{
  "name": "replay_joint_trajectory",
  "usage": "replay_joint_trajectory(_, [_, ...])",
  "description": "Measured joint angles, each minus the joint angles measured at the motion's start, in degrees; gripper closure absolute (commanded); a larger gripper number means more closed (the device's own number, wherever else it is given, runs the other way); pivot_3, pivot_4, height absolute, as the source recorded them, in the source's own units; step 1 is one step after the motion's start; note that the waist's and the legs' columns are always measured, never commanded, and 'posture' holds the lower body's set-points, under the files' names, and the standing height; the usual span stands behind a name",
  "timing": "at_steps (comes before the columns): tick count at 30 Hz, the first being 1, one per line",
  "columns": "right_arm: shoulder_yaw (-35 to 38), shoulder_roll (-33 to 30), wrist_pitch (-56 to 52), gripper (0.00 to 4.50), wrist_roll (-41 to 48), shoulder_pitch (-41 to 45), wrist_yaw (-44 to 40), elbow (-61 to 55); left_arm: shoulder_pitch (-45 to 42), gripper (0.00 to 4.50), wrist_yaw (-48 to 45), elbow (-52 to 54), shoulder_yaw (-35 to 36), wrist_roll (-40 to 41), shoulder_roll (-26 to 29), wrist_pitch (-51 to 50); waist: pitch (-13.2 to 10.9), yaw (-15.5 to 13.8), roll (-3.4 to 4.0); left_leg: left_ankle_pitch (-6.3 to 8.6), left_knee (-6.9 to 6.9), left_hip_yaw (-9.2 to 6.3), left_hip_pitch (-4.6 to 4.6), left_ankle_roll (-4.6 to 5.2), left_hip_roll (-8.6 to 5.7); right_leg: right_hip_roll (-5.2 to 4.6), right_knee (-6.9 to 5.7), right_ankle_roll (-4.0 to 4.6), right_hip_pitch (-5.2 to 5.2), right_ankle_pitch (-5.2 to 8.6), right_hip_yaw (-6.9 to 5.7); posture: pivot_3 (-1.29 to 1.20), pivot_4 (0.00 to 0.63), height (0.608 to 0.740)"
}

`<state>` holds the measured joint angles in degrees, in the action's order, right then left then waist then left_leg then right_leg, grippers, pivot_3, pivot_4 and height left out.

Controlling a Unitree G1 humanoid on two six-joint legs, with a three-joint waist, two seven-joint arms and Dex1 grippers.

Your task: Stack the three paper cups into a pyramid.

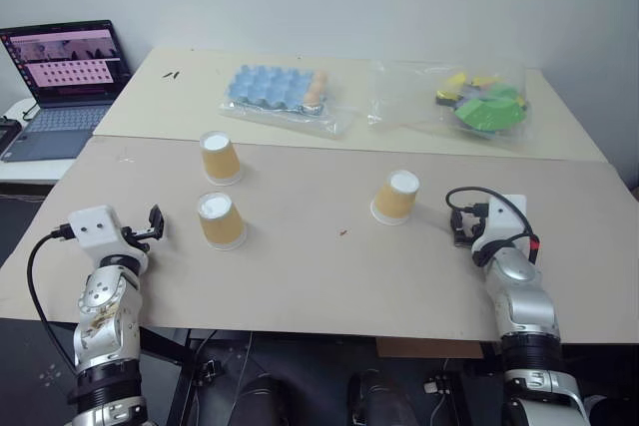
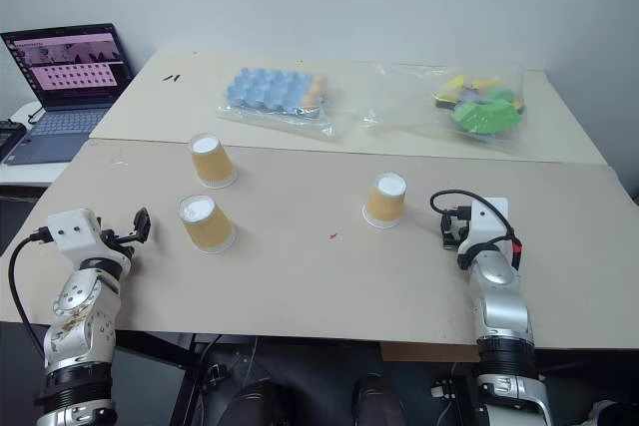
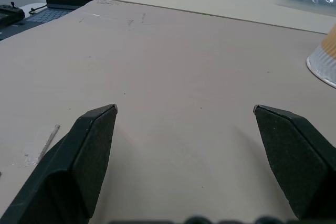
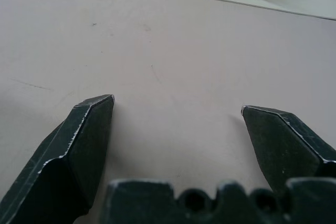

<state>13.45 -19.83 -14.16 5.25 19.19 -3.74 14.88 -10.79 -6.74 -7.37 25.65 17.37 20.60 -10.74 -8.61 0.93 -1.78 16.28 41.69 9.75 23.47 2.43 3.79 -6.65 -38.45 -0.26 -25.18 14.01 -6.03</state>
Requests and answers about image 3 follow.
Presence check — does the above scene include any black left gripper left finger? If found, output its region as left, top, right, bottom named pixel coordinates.
left=0, top=104, right=118, bottom=224

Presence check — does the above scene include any brown and white paper cup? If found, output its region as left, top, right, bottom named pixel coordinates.
left=306, top=23, right=336, bottom=89

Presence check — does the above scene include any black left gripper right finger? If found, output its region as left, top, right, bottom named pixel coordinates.
left=253, top=104, right=336, bottom=220

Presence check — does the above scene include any black handheld controller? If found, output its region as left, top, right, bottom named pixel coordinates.
left=0, top=2, right=25, bottom=28

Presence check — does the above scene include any grey tape strip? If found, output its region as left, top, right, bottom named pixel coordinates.
left=37, top=124, right=61, bottom=164

